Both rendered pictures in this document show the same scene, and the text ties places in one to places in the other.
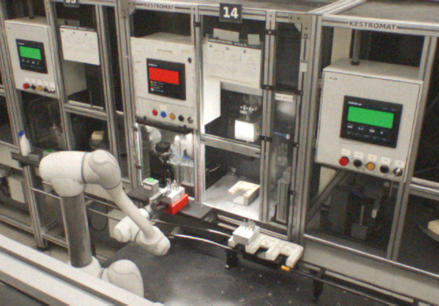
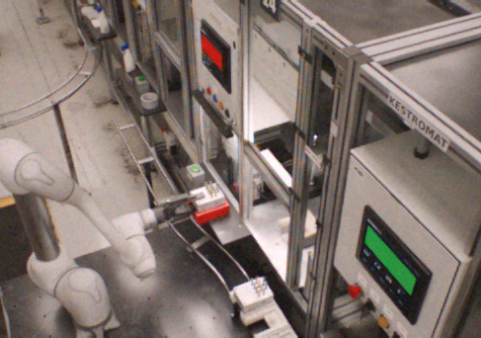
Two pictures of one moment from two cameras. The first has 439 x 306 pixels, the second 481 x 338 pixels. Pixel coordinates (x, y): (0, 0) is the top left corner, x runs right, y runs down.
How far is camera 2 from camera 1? 1.37 m
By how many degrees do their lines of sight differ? 32
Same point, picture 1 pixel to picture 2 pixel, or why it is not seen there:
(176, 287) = (159, 314)
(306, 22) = (342, 65)
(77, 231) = (30, 227)
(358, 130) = (374, 265)
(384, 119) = (404, 277)
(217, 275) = (213, 321)
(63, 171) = not seen: outside the picture
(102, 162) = (27, 178)
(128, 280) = (78, 297)
